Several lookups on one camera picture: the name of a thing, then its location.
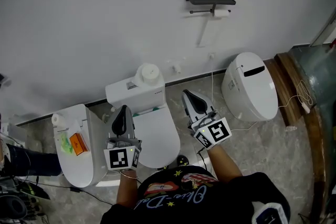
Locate black floor cable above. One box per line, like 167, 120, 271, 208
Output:
14, 177, 114, 206

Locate black equipment pile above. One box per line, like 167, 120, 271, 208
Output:
0, 175, 51, 222

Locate large white toilet paper roll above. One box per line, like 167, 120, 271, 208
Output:
134, 62, 161, 87

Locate small white toilet paper roll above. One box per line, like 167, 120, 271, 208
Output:
212, 9, 231, 19

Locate white toilet with flat lid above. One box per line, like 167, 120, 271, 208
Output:
51, 103, 111, 189

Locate black printed t-shirt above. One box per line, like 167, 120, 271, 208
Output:
100, 165, 291, 224

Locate thin white paper roll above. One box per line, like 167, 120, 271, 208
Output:
51, 113, 67, 128

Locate white toilet with tank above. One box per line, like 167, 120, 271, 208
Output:
104, 75, 181, 169

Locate green patterned packet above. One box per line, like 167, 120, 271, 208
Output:
60, 131, 75, 154

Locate white water valve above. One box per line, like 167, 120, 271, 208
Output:
167, 60, 182, 73

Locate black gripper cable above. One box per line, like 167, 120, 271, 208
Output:
196, 147, 212, 169

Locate white oval smart toilet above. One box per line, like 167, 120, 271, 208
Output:
220, 51, 279, 122

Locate person's right forearm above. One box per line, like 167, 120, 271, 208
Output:
207, 144, 243, 183

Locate white and blue worn device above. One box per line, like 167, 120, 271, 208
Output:
251, 202, 287, 224

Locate wooden door threshold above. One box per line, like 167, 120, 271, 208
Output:
263, 52, 313, 127

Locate white cable with adapter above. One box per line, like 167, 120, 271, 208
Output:
278, 79, 314, 115

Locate thin metal bracelet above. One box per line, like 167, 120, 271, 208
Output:
120, 171, 139, 180

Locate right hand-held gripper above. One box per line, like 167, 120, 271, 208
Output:
182, 89, 232, 151

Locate orange box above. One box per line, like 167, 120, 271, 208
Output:
69, 133, 90, 157

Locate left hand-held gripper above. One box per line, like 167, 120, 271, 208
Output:
103, 104, 142, 172

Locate person's left forearm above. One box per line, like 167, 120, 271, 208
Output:
116, 170, 139, 209

